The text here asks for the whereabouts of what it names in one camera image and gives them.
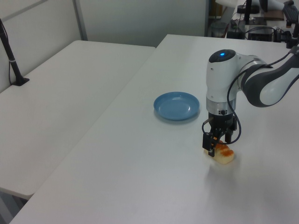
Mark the black upright pole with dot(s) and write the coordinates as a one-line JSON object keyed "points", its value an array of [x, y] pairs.
{"points": [[247, 11]]}

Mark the black camera stand pole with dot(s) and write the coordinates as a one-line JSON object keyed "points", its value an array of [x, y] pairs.
{"points": [[10, 58]]}

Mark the blue plate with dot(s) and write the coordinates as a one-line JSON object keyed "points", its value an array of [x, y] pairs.
{"points": [[174, 108]]}

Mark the black flat device box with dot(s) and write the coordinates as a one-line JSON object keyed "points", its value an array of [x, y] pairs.
{"points": [[260, 34]]}

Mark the black round base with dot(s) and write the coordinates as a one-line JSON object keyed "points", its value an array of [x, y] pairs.
{"points": [[254, 9]]}

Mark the grey cylindrical container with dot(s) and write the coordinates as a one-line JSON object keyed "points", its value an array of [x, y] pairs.
{"points": [[218, 29]]}

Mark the brown board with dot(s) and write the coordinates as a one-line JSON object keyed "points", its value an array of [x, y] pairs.
{"points": [[273, 15]]}

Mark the black table clamp mount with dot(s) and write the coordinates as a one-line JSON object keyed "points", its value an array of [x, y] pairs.
{"points": [[292, 42]]}

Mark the black keyboard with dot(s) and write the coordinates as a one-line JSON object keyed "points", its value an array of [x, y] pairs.
{"points": [[290, 11]]}

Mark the black connector block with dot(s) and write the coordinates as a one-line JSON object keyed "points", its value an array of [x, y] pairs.
{"points": [[282, 35]]}

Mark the orange-topped bread loaf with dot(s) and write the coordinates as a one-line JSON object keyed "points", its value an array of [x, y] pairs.
{"points": [[225, 155]]}

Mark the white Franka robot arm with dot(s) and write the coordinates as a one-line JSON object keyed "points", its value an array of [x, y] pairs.
{"points": [[219, 77]]}

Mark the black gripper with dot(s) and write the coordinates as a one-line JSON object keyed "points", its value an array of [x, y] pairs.
{"points": [[220, 121]]}

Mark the grey partition edge post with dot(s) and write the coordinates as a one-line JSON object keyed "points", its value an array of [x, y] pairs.
{"points": [[206, 18]]}

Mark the small black electronics box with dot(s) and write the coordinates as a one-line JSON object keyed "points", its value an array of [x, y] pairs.
{"points": [[235, 34]]}

